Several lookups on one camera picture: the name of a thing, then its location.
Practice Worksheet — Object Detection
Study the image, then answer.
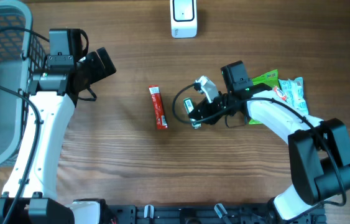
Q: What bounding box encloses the grey plastic shopping basket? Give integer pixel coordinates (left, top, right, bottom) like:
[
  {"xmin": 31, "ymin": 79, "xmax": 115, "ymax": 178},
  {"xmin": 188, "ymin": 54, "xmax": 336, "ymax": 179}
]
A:
[{"xmin": 0, "ymin": 1, "xmax": 45, "ymax": 166}]

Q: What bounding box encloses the black camera cable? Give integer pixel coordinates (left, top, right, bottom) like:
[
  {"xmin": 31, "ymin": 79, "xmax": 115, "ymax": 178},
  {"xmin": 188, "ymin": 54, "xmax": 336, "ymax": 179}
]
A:
[
  {"xmin": 0, "ymin": 26, "xmax": 50, "ymax": 224},
  {"xmin": 172, "ymin": 82, "xmax": 347, "ymax": 207}
]

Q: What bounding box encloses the green stick pack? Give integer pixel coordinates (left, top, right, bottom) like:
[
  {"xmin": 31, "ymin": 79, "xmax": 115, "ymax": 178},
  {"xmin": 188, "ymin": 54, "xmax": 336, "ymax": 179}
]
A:
[{"xmin": 183, "ymin": 98, "xmax": 201, "ymax": 129}]

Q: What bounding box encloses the black left camera cable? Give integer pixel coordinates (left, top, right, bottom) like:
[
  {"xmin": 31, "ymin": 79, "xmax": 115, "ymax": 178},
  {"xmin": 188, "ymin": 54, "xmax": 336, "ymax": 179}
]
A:
[{"xmin": 0, "ymin": 26, "xmax": 50, "ymax": 224}]

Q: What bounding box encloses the teal white tissue pack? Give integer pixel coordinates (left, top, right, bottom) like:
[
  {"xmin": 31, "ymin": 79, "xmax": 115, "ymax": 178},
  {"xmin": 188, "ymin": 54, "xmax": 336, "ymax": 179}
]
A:
[{"xmin": 279, "ymin": 77, "xmax": 308, "ymax": 114}]

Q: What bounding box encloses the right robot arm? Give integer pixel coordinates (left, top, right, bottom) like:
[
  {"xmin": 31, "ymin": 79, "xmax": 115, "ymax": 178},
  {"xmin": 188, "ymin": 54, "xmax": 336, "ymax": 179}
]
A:
[{"xmin": 188, "ymin": 61, "xmax": 350, "ymax": 223}]

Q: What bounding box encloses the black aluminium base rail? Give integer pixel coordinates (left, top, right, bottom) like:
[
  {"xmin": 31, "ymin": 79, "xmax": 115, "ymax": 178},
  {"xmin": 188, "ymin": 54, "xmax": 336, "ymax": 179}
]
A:
[{"xmin": 100, "ymin": 203, "xmax": 327, "ymax": 224}]

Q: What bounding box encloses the green snack bag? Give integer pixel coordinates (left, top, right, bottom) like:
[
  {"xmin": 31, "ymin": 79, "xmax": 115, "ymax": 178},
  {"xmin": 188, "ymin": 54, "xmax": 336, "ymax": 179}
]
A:
[{"xmin": 248, "ymin": 68, "xmax": 280, "ymax": 125}]

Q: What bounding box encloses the white barcode scanner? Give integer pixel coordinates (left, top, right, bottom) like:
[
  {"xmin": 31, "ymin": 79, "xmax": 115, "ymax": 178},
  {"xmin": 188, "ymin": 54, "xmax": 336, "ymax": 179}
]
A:
[{"xmin": 170, "ymin": 0, "xmax": 198, "ymax": 39}]

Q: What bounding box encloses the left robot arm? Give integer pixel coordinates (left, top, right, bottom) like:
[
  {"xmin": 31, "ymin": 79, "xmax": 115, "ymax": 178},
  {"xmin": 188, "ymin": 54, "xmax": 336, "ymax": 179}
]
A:
[{"xmin": 0, "ymin": 29, "xmax": 116, "ymax": 223}]

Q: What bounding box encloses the red stick pack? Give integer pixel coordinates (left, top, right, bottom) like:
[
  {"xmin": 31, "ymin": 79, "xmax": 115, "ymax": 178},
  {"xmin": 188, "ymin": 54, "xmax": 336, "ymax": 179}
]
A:
[{"xmin": 149, "ymin": 85, "xmax": 168, "ymax": 129}]

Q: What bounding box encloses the black right camera cable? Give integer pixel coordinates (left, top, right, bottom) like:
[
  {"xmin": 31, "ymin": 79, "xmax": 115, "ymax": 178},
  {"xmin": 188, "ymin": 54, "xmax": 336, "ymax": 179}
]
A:
[{"xmin": 172, "ymin": 82, "xmax": 347, "ymax": 207}]

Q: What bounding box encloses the small red candy pack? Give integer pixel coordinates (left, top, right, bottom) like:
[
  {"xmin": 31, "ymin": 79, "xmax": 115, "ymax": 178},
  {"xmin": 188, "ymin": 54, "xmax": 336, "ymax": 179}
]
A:
[{"xmin": 272, "ymin": 86, "xmax": 287, "ymax": 101}]

